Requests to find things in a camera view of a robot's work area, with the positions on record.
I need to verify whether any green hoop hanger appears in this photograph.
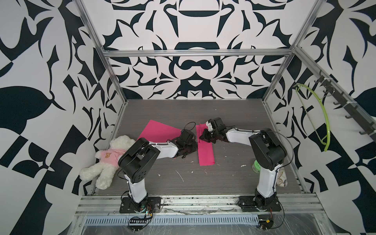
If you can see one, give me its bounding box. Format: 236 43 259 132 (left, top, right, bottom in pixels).
293 83 332 152

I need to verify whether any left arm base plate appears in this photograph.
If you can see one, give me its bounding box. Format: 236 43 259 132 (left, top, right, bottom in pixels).
119 196 161 213

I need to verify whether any left small electronics board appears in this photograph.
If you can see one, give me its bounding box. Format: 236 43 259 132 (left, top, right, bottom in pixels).
128 216 152 228

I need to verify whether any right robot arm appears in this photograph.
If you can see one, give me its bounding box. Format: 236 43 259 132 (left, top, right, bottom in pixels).
199 117 287 208

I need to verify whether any small electronics board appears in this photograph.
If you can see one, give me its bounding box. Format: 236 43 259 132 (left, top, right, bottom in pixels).
128 216 152 228
258 218 274 231

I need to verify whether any right small electronics board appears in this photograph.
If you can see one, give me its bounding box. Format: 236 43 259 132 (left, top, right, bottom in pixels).
258 218 274 231

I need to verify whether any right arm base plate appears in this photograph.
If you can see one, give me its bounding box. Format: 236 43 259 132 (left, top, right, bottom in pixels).
238 195 282 212

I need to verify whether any white teddy bear pink shirt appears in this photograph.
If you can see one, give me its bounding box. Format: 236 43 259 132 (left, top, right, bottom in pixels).
79 135 136 190

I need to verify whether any black wall hook rail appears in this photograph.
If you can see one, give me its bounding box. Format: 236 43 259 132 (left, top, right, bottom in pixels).
315 70 376 142

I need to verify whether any green lidded jar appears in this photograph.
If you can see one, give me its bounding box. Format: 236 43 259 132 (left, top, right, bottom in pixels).
252 160 261 174

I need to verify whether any patterned cream pouch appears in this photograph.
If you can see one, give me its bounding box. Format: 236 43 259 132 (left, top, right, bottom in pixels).
276 167 288 188

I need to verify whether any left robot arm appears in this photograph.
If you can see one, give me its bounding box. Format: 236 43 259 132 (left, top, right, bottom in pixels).
118 129 198 204

